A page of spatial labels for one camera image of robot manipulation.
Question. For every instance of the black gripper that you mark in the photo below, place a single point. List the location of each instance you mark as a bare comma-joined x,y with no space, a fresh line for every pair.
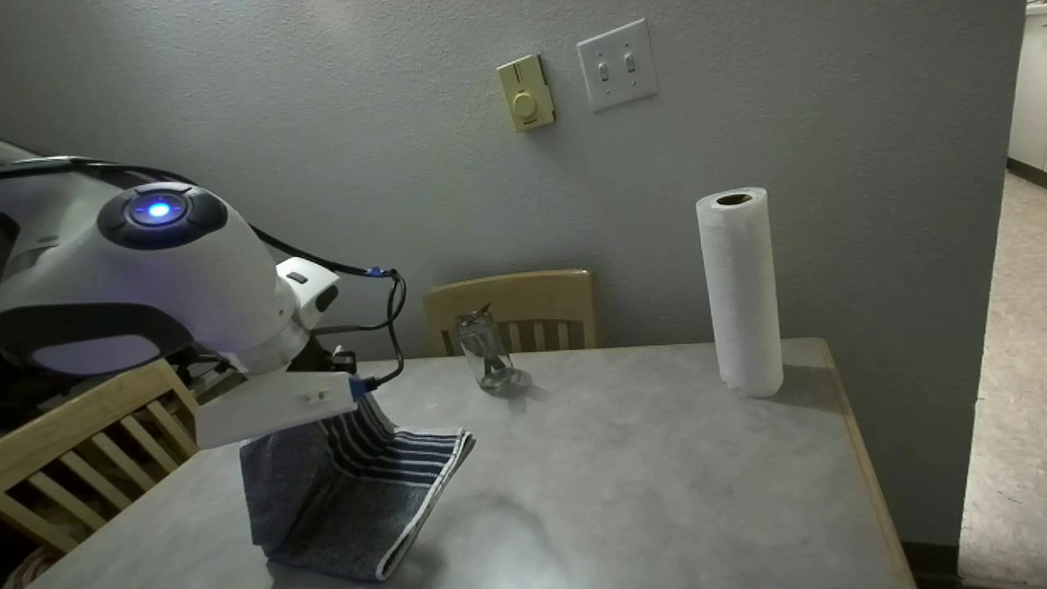
315,359

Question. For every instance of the blue striped towel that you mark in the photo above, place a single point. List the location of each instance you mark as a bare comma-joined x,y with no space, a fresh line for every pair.
345,494

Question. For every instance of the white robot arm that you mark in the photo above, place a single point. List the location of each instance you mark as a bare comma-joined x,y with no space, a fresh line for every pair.
107,274

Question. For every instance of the white paper towel roll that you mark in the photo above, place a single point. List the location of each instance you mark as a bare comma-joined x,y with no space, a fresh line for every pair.
742,289

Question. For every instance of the wooden chair behind table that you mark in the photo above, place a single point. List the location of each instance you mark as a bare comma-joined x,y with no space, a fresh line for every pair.
547,309

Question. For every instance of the wooden chair at left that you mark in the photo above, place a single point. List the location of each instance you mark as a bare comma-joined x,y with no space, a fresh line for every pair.
82,461

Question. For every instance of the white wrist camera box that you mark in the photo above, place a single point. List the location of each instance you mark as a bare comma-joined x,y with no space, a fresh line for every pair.
273,404

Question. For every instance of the white light switch plate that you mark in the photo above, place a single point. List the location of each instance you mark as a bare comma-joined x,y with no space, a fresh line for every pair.
618,67

